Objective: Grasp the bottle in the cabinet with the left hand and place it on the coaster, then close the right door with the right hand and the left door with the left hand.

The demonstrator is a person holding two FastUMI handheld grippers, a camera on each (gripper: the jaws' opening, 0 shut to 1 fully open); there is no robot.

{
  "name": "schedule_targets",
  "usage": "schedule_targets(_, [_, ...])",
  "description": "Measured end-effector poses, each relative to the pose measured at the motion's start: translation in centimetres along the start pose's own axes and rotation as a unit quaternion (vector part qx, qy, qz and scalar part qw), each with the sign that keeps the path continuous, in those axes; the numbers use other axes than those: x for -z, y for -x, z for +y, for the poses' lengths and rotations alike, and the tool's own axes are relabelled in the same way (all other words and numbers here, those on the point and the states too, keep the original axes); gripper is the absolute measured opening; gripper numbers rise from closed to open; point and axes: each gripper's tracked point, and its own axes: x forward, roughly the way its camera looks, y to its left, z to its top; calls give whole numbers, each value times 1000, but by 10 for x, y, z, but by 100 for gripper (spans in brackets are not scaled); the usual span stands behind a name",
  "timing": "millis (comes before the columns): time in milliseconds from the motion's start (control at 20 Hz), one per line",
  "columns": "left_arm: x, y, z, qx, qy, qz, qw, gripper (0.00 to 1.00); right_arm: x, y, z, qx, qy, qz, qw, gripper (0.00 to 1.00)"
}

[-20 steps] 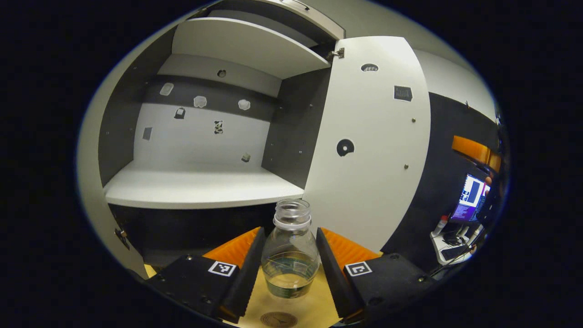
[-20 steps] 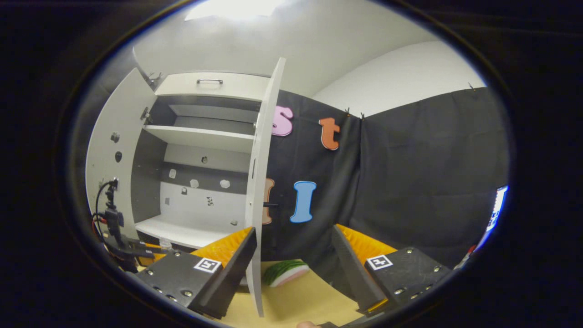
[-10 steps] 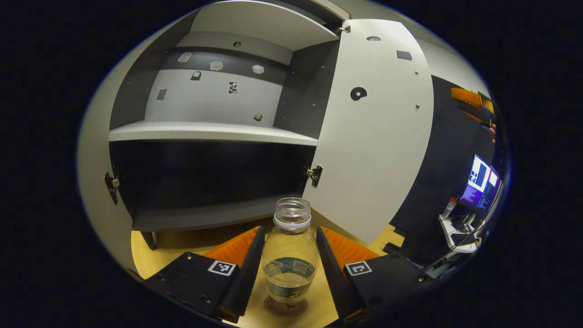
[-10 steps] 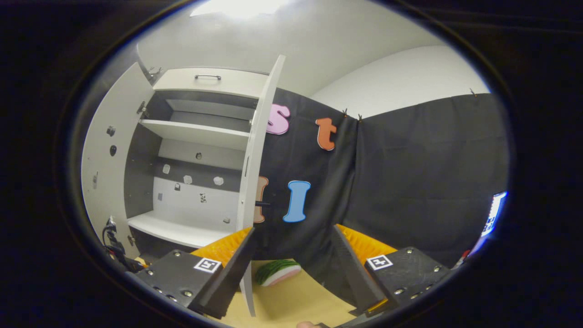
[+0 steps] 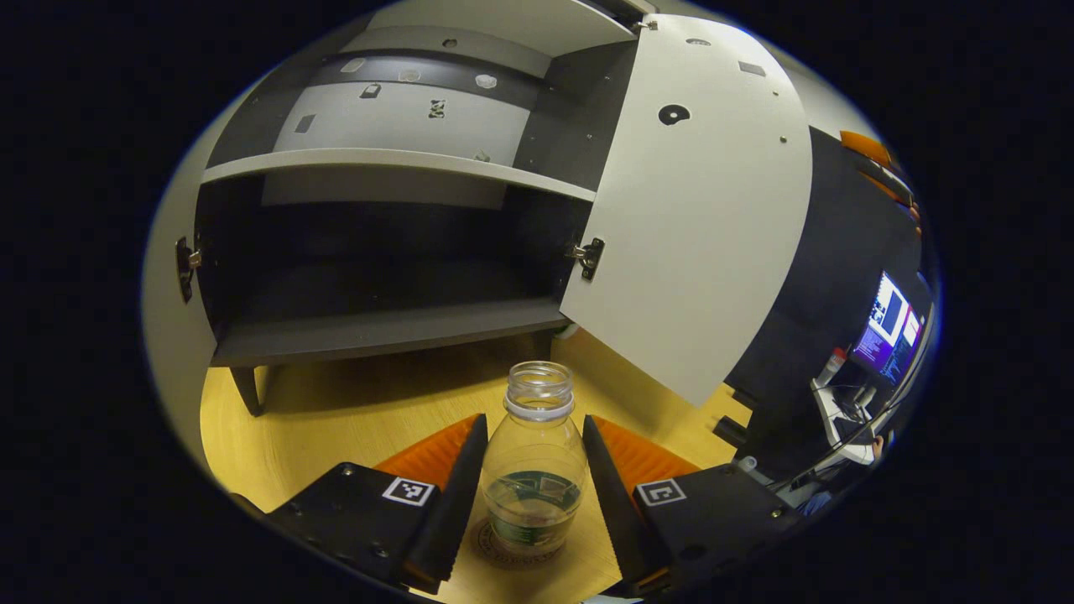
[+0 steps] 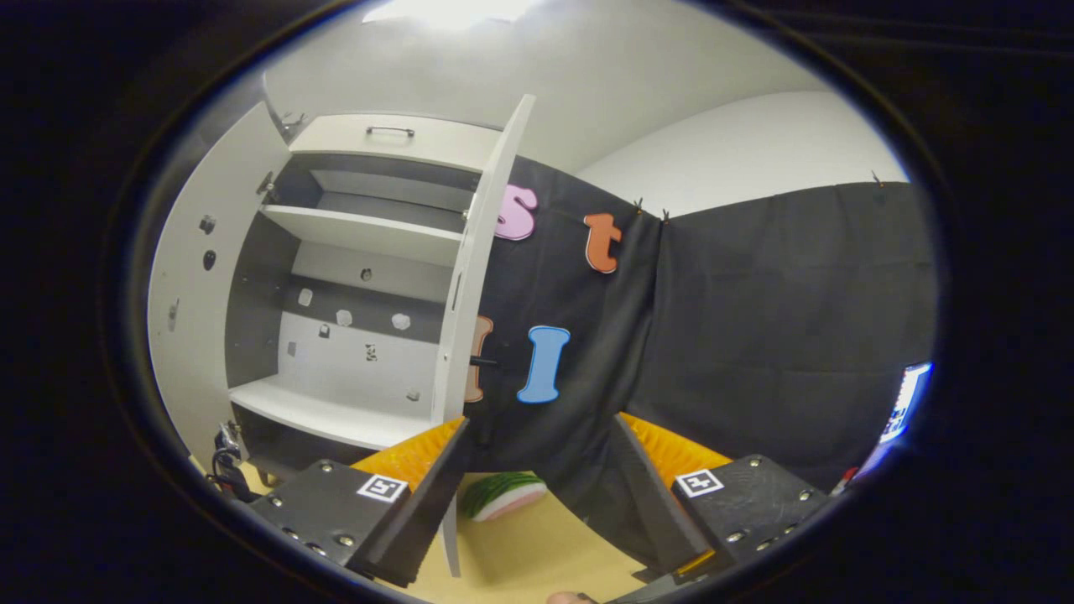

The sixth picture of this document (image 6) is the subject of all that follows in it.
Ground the white camera-sticker cabinet door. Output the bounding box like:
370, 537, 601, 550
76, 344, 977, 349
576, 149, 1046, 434
148, 101, 295, 471

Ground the white and grey cabinet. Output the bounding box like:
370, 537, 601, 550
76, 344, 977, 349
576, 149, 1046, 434
225, 112, 504, 487

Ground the lit monitor screen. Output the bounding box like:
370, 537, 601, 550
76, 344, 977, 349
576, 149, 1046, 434
879, 361, 934, 445

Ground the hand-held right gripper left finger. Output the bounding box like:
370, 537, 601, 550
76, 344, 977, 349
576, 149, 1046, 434
250, 417, 471, 590

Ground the white cabinet shelf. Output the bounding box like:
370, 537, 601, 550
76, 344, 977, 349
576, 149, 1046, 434
260, 204, 464, 268

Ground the white headphones-sticker cabinet door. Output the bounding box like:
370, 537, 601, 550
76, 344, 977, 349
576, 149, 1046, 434
430, 94, 538, 580

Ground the toy watermelon slice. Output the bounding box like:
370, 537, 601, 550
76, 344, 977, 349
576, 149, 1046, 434
464, 471, 548, 523

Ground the black backdrop cloth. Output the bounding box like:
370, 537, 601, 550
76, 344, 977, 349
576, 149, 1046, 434
460, 155, 939, 571

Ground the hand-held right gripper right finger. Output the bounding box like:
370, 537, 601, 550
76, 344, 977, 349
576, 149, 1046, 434
610, 413, 836, 586

